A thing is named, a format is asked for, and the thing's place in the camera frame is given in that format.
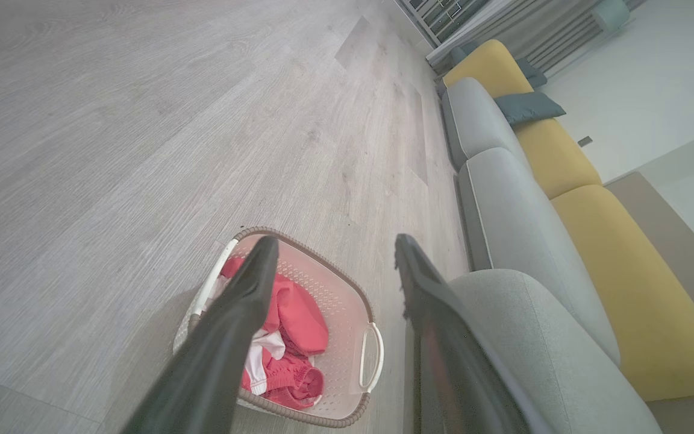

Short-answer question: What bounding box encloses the window frame with grille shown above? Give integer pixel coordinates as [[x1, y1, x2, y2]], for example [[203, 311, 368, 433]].
[[394, 0, 495, 48]]

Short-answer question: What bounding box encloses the red and white cloth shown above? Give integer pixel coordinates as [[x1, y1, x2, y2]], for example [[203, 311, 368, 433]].
[[219, 256, 330, 412]]

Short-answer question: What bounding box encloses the cream perforated laundry basket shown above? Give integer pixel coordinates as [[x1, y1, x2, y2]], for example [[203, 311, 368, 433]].
[[172, 226, 385, 429]]

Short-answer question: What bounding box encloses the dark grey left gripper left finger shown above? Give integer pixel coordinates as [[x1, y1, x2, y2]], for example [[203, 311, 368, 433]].
[[121, 235, 280, 434]]

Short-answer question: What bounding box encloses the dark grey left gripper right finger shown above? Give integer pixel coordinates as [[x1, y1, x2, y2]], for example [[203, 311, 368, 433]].
[[394, 233, 554, 434]]

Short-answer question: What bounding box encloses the dark teal throw pillow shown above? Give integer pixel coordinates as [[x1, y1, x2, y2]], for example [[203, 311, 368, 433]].
[[514, 57, 548, 90], [448, 41, 481, 68], [494, 91, 567, 128]]

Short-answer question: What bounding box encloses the grey sofa seat cushion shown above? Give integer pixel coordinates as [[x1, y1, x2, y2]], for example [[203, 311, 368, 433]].
[[457, 147, 622, 366], [448, 269, 662, 434], [441, 77, 531, 171]]

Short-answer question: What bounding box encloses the grey curtain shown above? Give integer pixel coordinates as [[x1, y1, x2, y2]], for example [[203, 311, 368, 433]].
[[427, 0, 604, 74]]

